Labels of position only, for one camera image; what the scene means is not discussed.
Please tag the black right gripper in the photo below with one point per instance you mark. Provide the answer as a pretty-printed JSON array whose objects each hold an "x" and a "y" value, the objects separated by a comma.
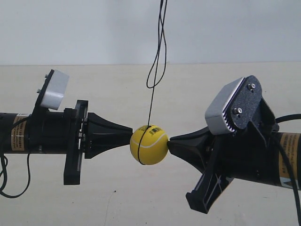
[{"x": 251, "y": 157}]

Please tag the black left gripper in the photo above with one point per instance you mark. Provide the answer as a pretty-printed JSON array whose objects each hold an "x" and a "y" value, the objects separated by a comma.
[{"x": 65, "y": 133}]

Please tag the yellow tennis ball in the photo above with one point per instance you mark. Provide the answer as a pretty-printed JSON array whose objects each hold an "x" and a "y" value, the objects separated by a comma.
[{"x": 148, "y": 144}]

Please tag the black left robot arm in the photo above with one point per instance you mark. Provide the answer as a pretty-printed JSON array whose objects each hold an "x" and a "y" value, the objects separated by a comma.
[{"x": 14, "y": 132}]

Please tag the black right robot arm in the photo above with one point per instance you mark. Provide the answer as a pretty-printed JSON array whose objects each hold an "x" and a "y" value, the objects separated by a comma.
[{"x": 289, "y": 145}]

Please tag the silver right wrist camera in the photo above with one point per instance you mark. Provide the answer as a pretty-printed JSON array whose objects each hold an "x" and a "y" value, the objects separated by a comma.
[{"x": 234, "y": 106}]

